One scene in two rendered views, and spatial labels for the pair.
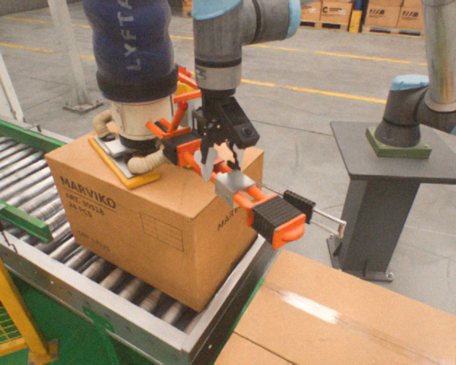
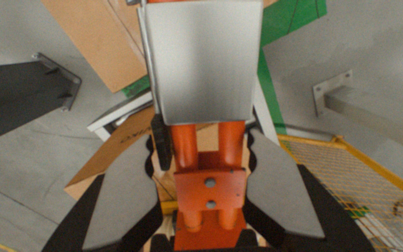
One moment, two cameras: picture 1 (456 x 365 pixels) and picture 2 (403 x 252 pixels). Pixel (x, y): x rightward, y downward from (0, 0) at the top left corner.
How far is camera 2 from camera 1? 0.68 m
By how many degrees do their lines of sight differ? 36
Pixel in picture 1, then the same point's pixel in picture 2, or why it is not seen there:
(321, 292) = (103, 30)
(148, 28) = not seen: outside the picture
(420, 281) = (11, 38)
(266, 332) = not seen: hidden behind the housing
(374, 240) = (23, 78)
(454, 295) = not seen: outside the picture
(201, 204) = (209, 133)
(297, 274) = (115, 61)
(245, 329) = not seen: hidden behind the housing
